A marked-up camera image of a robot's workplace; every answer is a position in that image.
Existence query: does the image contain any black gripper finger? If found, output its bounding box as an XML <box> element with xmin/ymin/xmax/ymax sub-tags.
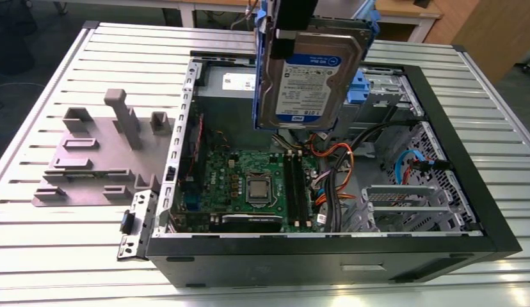
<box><xmin>270</xmin><ymin>29</ymin><xmax>300</xmax><ymax>60</ymax></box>

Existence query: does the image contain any hard disk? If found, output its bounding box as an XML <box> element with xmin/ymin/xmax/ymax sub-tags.
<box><xmin>250</xmin><ymin>9</ymin><xmax>379</xmax><ymax>132</ymax></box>

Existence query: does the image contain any disk power wire black connector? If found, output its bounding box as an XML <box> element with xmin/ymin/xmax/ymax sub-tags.
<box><xmin>412</xmin><ymin>158</ymin><xmax>452</xmax><ymax>175</ymax></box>

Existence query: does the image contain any metal disk bay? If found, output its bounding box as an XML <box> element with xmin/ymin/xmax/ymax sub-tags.
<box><xmin>340</xmin><ymin>184</ymin><xmax>467</xmax><ymax>234</ymax></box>

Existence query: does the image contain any blue plastic drive latch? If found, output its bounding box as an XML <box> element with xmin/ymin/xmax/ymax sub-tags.
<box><xmin>345</xmin><ymin>75</ymin><xmax>372</xmax><ymax>105</ymax></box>

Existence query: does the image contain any light wooden desk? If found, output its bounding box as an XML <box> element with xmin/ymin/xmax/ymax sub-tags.
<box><xmin>373</xmin><ymin>0</ymin><xmax>445</xmax><ymax>44</ymax></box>

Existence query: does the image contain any grey power supply unit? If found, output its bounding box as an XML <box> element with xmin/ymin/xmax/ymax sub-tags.
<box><xmin>190</xmin><ymin>65</ymin><xmax>276</xmax><ymax>151</ymax></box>

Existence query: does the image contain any metal optical drive cage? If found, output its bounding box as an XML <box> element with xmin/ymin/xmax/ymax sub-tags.
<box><xmin>330</xmin><ymin>65</ymin><xmax>424</xmax><ymax>139</ymax></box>

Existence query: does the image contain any green motherboard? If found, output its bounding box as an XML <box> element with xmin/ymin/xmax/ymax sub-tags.
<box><xmin>178</xmin><ymin>148</ymin><xmax>329</xmax><ymax>233</ymax></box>

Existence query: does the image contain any CPU socket with metal cover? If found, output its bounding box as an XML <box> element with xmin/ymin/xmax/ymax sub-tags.
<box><xmin>241</xmin><ymin>171</ymin><xmax>277</xmax><ymax>206</ymax></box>

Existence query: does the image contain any black RAM slot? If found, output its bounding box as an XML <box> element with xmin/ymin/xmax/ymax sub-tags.
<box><xmin>292</xmin><ymin>150</ymin><xmax>312</xmax><ymax>228</ymax></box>
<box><xmin>282</xmin><ymin>150</ymin><xmax>301</xmax><ymax>228</ymax></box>

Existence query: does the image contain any silver CPU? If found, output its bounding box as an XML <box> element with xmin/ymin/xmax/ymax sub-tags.
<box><xmin>245</xmin><ymin>180</ymin><xmax>270</xmax><ymax>197</ymax></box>

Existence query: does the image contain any blue expansion slot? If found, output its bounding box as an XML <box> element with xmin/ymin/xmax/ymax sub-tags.
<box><xmin>184</xmin><ymin>193</ymin><xmax>202</xmax><ymax>212</ymax></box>

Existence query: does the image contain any grey plastic parts rack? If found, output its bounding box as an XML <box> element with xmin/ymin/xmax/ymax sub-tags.
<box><xmin>29</xmin><ymin>88</ymin><xmax>178</xmax><ymax>209</ymax></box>

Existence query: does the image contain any black graphics card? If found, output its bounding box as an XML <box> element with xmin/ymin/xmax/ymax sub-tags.
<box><xmin>208</xmin><ymin>212</ymin><xmax>282</xmax><ymax>233</ymax></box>

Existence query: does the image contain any green RAM stick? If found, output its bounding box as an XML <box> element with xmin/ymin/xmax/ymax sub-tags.
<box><xmin>44</xmin><ymin>171</ymin><xmax>120</xmax><ymax>180</ymax></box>

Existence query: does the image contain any blue rear port plug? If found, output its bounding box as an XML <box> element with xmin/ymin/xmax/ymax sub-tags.
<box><xmin>120</xmin><ymin>210</ymin><xmax>136</xmax><ymax>234</ymax></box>

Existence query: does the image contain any black open PC case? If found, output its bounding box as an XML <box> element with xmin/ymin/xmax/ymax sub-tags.
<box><xmin>114</xmin><ymin>49</ymin><xmax>524</xmax><ymax>288</ymax></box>

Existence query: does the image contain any white metal desk frame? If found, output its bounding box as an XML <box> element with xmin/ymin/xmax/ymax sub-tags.
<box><xmin>50</xmin><ymin>0</ymin><xmax>260</xmax><ymax>29</ymax></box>

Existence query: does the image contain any orange yellow red wire bundle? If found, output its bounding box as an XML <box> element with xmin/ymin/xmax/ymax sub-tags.
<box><xmin>309</xmin><ymin>129</ymin><xmax>357</xmax><ymax>209</ymax></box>

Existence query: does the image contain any thin red wire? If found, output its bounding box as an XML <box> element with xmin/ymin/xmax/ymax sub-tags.
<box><xmin>184</xmin><ymin>112</ymin><xmax>205</xmax><ymax>182</ymax></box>

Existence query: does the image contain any blue disk data wire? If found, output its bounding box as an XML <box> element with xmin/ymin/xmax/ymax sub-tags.
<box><xmin>392</xmin><ymin>149</ymin><xmax>428</xmax><ymax>187</ymax></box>

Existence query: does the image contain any thick black cable bundle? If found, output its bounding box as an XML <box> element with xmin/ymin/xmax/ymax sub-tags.
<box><xmin>321</xmin><ymin>118</ymin><xmax>420</xmax><ymax>232</ymax></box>

